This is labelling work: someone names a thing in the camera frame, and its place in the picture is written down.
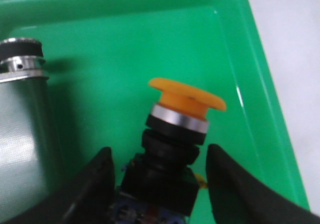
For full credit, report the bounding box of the green plastic tray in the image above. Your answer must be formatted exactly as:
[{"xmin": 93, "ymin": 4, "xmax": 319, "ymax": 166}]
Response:
[{"xmin": 0, "ymin": 0, "xmax": 309, "ymax": 208}]

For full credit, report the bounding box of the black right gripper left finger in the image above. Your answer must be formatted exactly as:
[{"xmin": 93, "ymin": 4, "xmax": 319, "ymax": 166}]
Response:
[{"xmin": 6, "ymin": 147, "xmax": 115, "ymax": 224}]

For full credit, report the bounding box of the orange mushroom push button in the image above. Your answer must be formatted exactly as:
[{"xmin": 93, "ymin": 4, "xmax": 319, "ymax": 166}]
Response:
[{"xmin": 109, "ymin": 77, "xmax": 227, "ymax": 224}]

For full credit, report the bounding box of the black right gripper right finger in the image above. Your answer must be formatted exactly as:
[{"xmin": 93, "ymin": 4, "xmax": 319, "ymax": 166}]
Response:
[{"xmin": 206, "ymin": 144, "xmax": 320, "ymax": 224}]

